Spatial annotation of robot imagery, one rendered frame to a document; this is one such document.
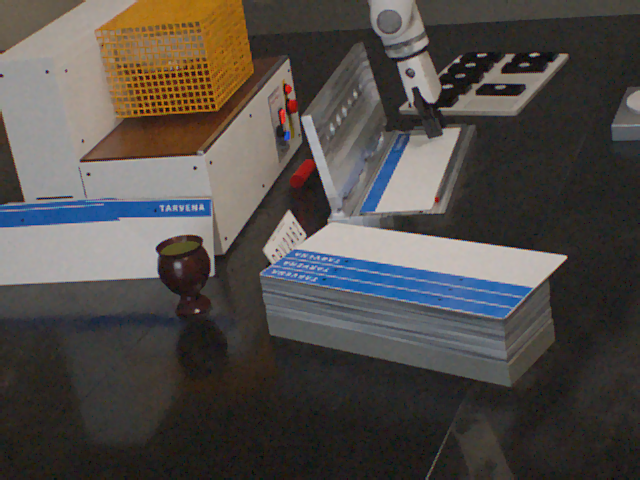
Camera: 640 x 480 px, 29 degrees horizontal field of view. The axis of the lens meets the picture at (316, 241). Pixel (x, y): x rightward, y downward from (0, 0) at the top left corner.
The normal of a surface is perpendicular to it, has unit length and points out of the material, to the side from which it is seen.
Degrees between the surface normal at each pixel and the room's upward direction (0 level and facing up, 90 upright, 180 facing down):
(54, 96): 90
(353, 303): 90
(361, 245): 0
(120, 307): 0
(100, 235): 63
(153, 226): 69
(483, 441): 0
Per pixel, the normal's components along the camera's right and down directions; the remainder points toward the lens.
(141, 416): -0.15, -0.91
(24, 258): -0.25, -0.04
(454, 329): -0.59, 0.40
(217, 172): 0.96, -0.04
